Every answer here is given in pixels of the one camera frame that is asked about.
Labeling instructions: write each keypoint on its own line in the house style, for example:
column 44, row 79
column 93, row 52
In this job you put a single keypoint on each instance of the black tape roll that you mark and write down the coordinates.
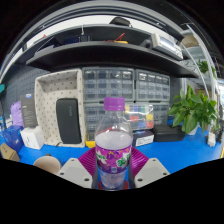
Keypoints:
column 48, row 155

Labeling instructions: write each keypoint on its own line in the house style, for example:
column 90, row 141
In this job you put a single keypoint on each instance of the clear organizer box, coloured parts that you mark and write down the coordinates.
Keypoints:
column 140, row 116

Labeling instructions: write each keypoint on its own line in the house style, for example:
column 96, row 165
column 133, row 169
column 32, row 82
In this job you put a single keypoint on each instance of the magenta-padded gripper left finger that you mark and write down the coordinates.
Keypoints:
column 76, row 171

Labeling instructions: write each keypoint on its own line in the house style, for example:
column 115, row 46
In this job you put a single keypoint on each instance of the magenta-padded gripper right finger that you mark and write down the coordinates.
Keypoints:
column 151, row 171

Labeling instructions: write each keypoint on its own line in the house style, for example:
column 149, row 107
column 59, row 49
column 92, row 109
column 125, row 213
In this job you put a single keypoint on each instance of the dark grey upright box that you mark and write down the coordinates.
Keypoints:
column 29, row 111

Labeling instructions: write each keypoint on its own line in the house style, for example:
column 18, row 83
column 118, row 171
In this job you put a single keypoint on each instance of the flat black box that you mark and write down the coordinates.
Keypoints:
column 168, row 132

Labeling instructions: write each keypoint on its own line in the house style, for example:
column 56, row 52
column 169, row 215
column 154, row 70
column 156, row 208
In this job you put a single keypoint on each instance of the brown cardboard box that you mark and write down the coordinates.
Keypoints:
column 8, row 152

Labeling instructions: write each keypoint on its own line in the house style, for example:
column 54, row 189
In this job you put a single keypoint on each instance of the white dotted storage bin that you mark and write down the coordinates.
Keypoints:
column 48, row 86

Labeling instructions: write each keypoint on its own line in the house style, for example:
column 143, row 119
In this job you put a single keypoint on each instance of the clear bottle with purple cap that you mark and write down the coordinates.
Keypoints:
column 114, row 156

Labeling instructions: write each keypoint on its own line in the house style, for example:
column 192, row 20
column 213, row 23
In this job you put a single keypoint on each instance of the grey small-parts drawer cabinet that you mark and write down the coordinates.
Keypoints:
column 106, row 83
column 153, row 85

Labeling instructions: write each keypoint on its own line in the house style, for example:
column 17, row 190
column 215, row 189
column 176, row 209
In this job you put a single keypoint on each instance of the flat round red coaster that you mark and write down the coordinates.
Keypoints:
column 126, row 185

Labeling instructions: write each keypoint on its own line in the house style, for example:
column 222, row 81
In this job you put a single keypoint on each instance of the dark overhead shelf unit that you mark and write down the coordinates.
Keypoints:
column 106, row 55

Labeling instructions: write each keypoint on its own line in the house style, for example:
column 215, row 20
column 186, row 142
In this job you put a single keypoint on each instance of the yellow multimeter with red leads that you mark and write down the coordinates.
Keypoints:
column 90, row 143

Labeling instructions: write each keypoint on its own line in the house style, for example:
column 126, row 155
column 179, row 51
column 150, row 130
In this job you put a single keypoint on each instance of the black box with white label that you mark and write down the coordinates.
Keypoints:
column 143, row 138

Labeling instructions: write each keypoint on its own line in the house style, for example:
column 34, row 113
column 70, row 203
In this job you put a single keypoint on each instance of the purple plastic bag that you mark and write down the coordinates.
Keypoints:
column 16, row 113

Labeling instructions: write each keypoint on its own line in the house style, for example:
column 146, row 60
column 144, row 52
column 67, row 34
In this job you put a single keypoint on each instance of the beige ceramic cup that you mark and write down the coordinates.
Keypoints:
column 46, row 164

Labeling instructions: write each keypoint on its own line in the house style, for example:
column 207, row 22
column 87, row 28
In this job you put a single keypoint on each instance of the green potted plant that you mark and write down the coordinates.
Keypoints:
column 191, row 108

